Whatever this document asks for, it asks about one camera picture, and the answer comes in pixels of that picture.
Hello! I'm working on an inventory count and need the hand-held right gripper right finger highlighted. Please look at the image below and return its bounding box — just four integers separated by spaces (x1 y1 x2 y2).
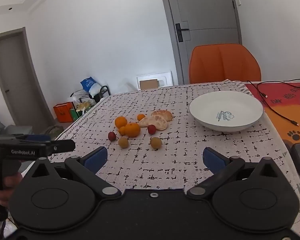
187 147 286 202

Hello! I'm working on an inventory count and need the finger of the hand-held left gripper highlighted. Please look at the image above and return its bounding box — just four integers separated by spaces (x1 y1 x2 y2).
46 139 76 156
0 134 52 143

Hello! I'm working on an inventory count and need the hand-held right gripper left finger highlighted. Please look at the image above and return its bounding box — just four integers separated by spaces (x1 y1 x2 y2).
27 146 122 202

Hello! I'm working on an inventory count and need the white ceramic plate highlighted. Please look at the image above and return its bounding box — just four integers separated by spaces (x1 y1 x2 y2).
189 91 264 132

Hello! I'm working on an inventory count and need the peeled mandarin half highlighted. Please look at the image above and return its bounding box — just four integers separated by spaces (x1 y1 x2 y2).
151 109 173 122
138 115 168 131

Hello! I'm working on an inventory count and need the person's left hand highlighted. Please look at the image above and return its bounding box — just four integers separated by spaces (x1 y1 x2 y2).
0 172 23 208

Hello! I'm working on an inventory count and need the grey sofa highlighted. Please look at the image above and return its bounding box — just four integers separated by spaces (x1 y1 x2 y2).
0 111 33 137

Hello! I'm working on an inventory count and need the orange box on floor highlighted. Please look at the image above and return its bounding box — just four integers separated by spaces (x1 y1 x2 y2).
53 102 74 123

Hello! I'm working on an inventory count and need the green bag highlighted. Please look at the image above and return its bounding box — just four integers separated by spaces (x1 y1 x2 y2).
69 107 83 120

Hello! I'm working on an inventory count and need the white black patterned tablecloth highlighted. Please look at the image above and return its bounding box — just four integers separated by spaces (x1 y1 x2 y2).
47 80 300 239

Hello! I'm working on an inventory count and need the medium mandarin orange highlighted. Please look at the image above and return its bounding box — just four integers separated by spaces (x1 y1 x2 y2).
115 116 128 128

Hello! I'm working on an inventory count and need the large mandarin orange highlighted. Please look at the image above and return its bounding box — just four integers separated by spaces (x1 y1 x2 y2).
125 122 141 138

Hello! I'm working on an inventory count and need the brown-grey door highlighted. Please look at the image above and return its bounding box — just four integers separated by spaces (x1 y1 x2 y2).
0 27 54 132

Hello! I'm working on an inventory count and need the blue plastic bag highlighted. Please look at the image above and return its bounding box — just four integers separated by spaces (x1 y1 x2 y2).
80 77 98 93

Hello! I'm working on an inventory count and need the red orange printed mat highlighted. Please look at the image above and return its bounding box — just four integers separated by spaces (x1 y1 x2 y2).
244 81 300 240

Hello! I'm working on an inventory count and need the white foam packaging with cardboard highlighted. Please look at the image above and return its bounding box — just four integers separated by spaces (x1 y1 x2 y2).
136 71 173 91

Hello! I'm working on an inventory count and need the orange chair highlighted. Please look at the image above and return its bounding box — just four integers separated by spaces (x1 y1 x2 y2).
189 43 262 84

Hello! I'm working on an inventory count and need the grey door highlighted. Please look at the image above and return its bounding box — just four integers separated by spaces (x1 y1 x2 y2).
158 0 242 86

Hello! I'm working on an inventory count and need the black wire rack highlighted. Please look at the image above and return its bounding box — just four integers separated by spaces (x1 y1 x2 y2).
70 85 111 103

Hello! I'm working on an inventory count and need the black usb cable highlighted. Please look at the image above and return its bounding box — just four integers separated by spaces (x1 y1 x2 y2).
247 80 300 126

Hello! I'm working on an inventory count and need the black door handle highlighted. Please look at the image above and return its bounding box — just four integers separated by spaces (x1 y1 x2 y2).
175 23 190 43

